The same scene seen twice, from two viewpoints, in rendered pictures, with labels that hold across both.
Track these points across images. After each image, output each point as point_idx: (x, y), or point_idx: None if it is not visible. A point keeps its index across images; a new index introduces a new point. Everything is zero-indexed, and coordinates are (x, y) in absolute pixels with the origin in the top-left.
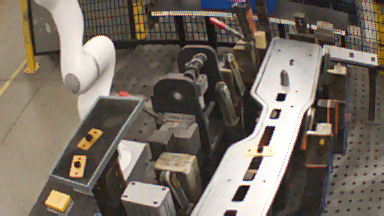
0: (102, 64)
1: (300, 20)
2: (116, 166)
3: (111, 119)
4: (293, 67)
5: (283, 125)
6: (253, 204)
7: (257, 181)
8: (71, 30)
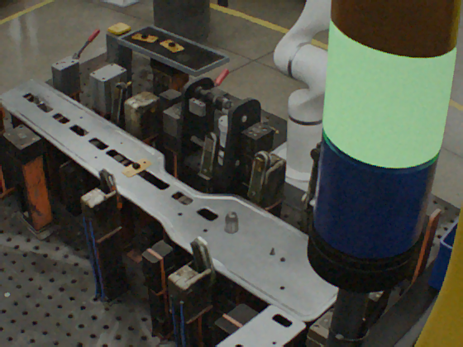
0: (297, 70)
1: None
2: (167, 79)
3: (187, 58)
4: (262, 252)
5: (155, 194)
6: (77, 144)
7: (101, 154)
8: (303, 11)
